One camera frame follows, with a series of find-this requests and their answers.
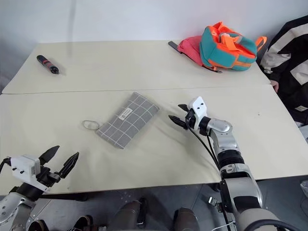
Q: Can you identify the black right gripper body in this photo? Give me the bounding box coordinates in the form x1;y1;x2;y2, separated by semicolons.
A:
184;108;196;128

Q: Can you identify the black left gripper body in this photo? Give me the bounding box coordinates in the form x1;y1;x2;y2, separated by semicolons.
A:
36;165;61;188

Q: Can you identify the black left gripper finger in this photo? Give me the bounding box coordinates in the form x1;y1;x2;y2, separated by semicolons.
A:
59;152;80;179
39;145;60;167

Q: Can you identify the grey checked pencil pouch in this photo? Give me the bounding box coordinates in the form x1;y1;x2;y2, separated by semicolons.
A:
96;91;160;150

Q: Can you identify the dark rounded shape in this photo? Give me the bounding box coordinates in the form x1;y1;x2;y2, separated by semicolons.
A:
115;200;142;231
174;207;201;231
28;219;51;231
73;215;94;231

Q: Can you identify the pink fabric bag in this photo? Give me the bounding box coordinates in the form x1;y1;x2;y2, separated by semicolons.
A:
177;35;204;67

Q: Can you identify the teal and orange backpack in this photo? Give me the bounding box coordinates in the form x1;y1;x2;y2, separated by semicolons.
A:
199;21;268;74

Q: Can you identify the black oblong object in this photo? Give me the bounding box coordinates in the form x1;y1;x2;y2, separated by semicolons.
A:
138;197;149;226

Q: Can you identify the black marker with red band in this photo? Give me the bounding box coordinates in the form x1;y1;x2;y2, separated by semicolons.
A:
36;55;61;75

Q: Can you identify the person in black-white jacket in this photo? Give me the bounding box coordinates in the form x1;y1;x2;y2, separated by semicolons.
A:
260;15;308;141

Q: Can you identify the clear plastic bag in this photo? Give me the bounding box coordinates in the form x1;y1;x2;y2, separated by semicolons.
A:
300;180;308;205

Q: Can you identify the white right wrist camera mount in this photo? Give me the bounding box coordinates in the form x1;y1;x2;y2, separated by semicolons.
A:
189;96;208;128

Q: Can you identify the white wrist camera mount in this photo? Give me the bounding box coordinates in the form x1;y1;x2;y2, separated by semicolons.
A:
189;96;208;128
9;155;41;192

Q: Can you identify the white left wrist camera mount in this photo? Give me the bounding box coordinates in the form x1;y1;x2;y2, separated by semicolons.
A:
9;155;41;192

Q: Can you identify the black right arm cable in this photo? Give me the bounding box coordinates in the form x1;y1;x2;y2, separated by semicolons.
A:
187;124;222;170

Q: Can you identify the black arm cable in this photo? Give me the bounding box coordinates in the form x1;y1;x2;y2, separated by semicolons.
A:
0;156;12;174
187;124;222;170

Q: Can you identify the thin metal ring loop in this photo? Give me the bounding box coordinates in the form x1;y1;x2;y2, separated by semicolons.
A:
81;119;101;132

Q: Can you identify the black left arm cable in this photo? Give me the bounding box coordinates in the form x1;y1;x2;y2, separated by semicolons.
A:
0;156;12;174

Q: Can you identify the metal bracket under table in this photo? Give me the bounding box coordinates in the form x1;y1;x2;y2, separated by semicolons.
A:
207;196;228;215

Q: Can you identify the thin white cable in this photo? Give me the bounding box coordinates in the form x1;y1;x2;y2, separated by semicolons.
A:
215;221;237;231

